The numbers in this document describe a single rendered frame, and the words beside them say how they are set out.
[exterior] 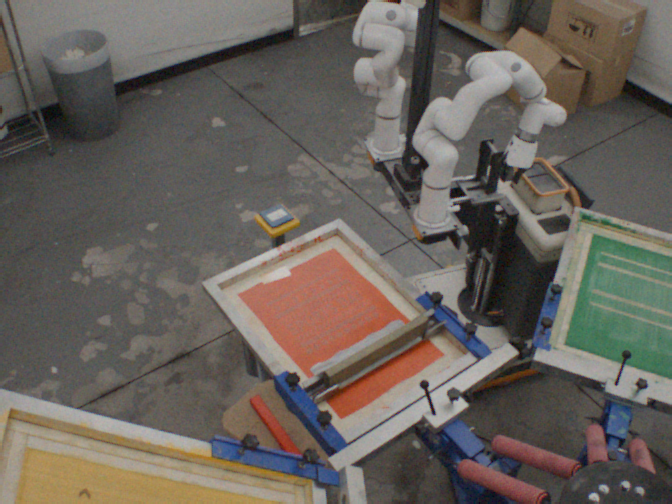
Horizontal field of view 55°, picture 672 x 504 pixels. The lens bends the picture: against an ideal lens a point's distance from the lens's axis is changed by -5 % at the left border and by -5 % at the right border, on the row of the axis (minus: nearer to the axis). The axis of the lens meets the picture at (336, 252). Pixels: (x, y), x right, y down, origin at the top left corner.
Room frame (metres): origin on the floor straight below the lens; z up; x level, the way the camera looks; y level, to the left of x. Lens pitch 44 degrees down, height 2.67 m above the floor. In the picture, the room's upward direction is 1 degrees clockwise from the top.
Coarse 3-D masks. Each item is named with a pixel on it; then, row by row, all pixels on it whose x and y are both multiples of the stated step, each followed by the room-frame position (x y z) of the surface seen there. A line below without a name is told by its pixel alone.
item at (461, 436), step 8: (456, 424) 1.02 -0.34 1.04; (440, 432) 1.00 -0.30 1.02; (448, 432) 0.99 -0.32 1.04; (456, 432) 0.99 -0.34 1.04; (464, 432) 0.99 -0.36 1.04; (456, 440) 0.96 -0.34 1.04; (464, 440) 0.96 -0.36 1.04; (472, 440) 0.96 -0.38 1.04; (456, 448) 0.95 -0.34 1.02; (464, 448) 0.94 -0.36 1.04; (472, 448) 0.94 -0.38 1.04; (480, 448) 0.94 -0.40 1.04; (464, 456) 0.92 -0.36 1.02; (472, 456) 0.91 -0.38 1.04
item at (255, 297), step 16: (256, 288) 1.60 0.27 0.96; (272, 288) 1.60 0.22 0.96; (288, 288) 1.60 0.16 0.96; (256, 304) 1.53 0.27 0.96; (272, 320) 1.46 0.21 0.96; (272, 336) 1.39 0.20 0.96; (288, 336) 1.39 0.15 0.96; (288, 352) 1.33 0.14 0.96; (304, 352) 1.33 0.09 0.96; (320, 352) 1.33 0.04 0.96; (336, 352) 1.33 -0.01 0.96; (304, 368) 1.26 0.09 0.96; (352, 384) 1.21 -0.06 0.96; (368, 384) 1.21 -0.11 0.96; (384, 384) 1.21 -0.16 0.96; (336, 400) 1.15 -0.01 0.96; (352, 400) 1.15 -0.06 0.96; (368, 400) 1.15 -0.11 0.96
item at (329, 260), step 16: (320, 256) 1.77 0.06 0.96; (336, 256) 1.77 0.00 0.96; (304, 272) 1.68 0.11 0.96; (320, 272) 1.68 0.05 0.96; (352, 272) 1.69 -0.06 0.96; (368, 288) 1.61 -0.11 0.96; (384, 304) 1.54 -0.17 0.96; (384, 320) 1.47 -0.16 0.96; (352, 336) 1.40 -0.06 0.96; (416, 352) 1.33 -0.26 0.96; (432, 352) 1.34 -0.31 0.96; (384, 368) 1.27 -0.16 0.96; (400, 368) 1.27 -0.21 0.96; (416, 368) 1.27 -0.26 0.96
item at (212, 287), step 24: (312, 240) 1.82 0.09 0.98; (360, 240) 1.82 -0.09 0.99; (240, 264) 1.68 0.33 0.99; (264, 264) 1.70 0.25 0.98; (384, 264) 1.70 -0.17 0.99; (216, 288) 1.56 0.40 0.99; (408, 288) 1.58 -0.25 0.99; (240, 336) 1.38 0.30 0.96; (264, 360) 1.27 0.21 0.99; (456, 360) 1.28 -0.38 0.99; (480, 360) 1.29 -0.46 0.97; (432, 384) 1.19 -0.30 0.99; (384, 408) 1.10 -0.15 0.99; (360, 432) 1.02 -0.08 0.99
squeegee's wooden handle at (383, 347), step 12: (408, 324) 1.36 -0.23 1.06; (420, 324) 1.37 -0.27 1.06; (384, 336) 1.31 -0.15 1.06; (396, 336) 1.31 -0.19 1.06; (408, 336) 1.34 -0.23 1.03; (420, 336) 1.37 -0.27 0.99; (372, 348) 1.27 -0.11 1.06; (384, 348) 1.28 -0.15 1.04; (396, 348) 1.31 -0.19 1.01; (348, 360) 1.22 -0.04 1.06; (360, 360) 1.23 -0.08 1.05; (372, 360) 1.25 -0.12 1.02; (324, 372) 1.18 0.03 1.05; (336, 372) 1.18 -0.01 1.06; (348, 372) 1.20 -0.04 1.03; (324, 384) 1.18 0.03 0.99
